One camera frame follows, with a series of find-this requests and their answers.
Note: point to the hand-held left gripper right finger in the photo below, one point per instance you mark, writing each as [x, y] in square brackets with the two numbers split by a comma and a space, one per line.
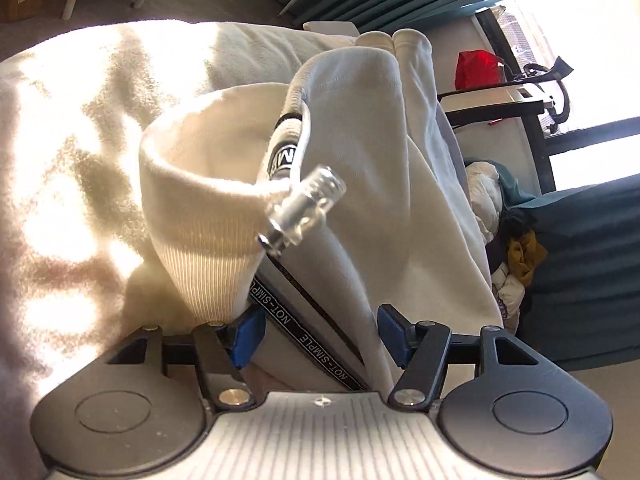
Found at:
[395, 336]

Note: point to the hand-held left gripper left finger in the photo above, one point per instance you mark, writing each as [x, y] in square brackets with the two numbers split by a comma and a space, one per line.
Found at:
[248, 334]

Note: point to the cream zip jacket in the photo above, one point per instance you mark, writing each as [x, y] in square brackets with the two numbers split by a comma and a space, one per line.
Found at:
[200, 185]

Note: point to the mustard yellow garment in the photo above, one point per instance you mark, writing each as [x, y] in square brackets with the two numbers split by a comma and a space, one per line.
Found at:
[525, 260]

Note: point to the dark garment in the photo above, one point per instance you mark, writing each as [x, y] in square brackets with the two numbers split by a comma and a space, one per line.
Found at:
[515, 220]

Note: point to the black metal stand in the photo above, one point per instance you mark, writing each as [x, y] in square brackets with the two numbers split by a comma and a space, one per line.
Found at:
[500, 102]

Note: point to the red cloth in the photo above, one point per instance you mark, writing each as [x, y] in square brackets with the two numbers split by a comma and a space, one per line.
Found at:
[477, 67]

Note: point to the window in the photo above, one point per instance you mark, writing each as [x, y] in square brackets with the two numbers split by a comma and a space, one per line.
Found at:
[590, 35]

